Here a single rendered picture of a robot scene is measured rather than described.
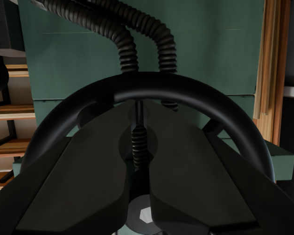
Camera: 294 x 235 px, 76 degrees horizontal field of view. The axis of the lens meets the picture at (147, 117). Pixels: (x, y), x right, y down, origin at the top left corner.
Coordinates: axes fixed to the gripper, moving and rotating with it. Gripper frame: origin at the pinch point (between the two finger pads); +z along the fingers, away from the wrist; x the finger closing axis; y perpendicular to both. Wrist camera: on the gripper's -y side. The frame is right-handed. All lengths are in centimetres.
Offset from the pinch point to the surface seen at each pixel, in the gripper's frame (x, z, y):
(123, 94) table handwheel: -1.6, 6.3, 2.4
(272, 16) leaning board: 96, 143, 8
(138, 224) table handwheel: -0.6, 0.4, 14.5
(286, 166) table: 30.6, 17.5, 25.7
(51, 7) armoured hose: -11.2, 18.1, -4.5
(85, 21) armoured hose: -6.7, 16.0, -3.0
